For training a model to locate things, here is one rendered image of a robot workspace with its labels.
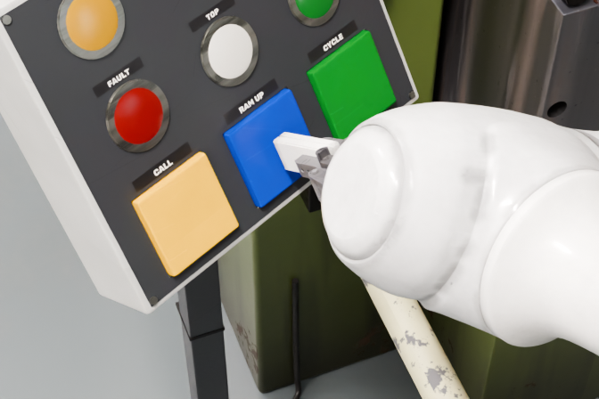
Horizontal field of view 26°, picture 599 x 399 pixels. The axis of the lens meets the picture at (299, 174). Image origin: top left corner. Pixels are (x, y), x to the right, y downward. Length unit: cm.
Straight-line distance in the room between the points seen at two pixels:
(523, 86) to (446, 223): 88
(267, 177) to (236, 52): 11
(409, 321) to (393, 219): 80
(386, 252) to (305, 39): 49
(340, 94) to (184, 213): 18
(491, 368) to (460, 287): 125
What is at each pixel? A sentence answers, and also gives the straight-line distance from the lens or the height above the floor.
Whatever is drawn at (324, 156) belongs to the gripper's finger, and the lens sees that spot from 102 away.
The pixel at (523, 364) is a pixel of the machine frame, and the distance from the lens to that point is 196.
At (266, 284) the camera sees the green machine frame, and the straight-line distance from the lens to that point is 188.
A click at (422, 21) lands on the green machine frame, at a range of 160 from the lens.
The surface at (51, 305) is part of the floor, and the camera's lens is 227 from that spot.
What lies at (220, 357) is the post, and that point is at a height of 55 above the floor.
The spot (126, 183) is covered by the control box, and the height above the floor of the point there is 105.
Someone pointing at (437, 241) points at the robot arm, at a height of 132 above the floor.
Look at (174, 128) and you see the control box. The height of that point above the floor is 107.
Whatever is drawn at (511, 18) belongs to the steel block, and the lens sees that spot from 150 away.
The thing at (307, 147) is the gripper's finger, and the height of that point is 105.
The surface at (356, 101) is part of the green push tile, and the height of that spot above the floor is 100.
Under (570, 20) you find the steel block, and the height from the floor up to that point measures 90.
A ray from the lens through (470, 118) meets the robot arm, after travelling 68.
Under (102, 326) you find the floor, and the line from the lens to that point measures 223.
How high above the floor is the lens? 184
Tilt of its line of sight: 50 degrees down
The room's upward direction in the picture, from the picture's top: straight up
